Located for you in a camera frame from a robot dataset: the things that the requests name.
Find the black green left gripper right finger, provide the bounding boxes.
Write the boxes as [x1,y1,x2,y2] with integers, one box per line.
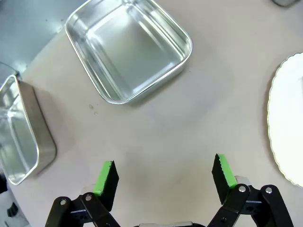
[206,153,297,227]

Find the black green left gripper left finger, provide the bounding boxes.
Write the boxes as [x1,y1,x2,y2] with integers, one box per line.
[45,160,120,227]

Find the narrow deep metal container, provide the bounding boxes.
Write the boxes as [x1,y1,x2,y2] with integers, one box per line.
[0,74,57,185]

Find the wide shallow metal container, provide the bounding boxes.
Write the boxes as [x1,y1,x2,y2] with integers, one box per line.
[64,0,193,105]

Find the white scalloped plate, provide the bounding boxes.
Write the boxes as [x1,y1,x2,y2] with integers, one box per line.
[267,52,303,187]

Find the black white equipment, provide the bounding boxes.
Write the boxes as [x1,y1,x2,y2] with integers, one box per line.
[0,174,30,227]

